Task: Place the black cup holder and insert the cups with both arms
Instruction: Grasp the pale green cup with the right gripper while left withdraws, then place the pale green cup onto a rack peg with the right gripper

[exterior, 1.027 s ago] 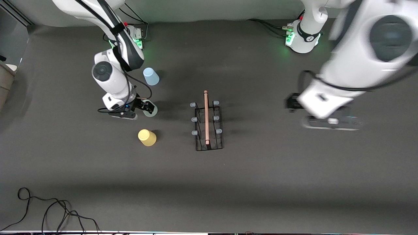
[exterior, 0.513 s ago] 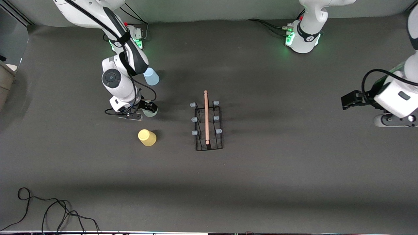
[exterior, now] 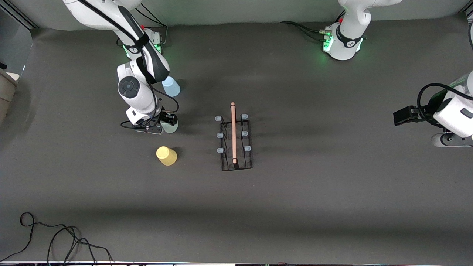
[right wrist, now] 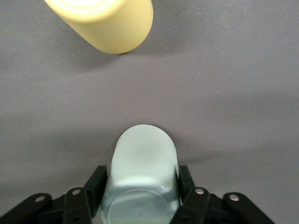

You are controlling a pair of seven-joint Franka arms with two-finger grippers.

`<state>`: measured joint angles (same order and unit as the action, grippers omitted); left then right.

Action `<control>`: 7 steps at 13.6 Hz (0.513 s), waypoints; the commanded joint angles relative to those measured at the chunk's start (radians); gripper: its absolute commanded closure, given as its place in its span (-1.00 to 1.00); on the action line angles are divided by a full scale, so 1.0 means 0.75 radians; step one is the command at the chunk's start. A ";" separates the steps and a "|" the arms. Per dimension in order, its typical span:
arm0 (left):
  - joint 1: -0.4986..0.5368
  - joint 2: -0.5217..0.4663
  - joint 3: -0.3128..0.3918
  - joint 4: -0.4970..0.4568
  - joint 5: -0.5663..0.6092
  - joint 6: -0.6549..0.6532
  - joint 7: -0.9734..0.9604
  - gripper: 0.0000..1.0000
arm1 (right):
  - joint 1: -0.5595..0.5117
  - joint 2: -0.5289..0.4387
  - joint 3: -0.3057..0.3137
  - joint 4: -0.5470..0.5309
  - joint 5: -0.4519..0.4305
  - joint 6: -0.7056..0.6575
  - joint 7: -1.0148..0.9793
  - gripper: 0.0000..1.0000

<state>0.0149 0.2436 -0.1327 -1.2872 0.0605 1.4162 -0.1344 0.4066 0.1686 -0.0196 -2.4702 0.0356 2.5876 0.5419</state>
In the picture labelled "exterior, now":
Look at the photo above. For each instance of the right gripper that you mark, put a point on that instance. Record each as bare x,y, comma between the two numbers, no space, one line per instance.
165,119

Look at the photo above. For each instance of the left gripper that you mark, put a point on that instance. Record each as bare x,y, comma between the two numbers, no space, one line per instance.
425,111

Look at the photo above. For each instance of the pale green plastic cup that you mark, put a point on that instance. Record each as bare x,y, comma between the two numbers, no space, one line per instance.
170,129

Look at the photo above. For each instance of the yellow plastic cup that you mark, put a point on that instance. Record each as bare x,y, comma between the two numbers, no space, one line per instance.
166,156

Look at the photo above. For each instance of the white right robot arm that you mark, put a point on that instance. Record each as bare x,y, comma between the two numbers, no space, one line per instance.
92,18

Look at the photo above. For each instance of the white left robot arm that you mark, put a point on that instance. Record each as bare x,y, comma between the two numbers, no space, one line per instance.
351,22

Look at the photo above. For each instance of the light blue plastic cup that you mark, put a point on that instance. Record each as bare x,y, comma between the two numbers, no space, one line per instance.
173,88

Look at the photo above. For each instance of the dark grey table mat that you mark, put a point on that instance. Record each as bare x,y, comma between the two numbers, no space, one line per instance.
295,203

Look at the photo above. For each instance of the dark metal frame rail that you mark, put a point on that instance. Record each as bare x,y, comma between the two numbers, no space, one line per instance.
22,17
469,14

